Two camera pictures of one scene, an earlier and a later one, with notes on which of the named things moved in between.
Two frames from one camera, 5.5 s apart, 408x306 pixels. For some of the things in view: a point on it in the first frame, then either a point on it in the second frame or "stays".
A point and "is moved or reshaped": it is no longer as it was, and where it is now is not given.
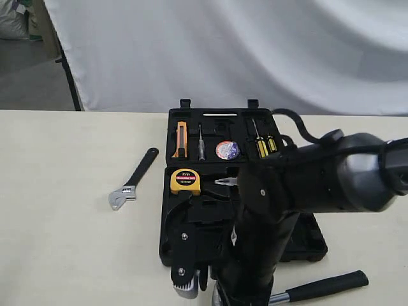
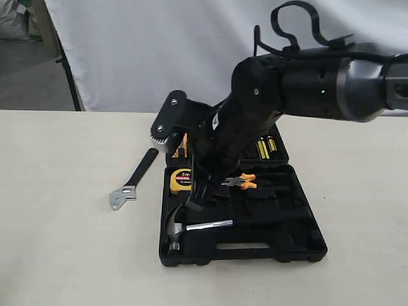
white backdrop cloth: x=304 y=57 stays
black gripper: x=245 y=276 → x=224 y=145
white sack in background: x=14 y=23 stays
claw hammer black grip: x=327 y=286 is moved or reshaped
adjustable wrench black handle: x=117 y=197 stays
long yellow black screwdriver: x=261 y=144 stays
